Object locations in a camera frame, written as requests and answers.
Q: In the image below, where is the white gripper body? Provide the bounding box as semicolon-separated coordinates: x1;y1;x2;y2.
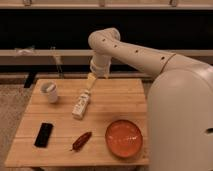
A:
90;53;111;78

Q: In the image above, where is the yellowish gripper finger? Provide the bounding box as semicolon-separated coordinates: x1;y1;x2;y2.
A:
86;73;97;89

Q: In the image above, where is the orange ceramic bowl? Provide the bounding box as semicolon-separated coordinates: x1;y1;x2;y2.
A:
105;120;143;158

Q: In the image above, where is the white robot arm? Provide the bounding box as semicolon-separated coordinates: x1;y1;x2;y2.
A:
88;28;213;171

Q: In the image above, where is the white plastic bottle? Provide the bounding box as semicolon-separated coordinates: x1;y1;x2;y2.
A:
72;89;90;120

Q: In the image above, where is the white paper cup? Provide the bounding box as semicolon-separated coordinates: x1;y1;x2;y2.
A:
40;82;58;103

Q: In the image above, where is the wooden table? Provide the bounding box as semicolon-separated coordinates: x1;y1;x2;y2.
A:
5;79;149;167

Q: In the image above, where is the red chili pepper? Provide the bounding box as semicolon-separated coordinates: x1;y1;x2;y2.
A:
72;132;92;151

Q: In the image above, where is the black phone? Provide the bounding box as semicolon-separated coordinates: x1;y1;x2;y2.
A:
34;123;53;148

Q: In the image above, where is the wooden rail fence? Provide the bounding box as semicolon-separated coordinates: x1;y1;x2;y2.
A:
0;0;213;73

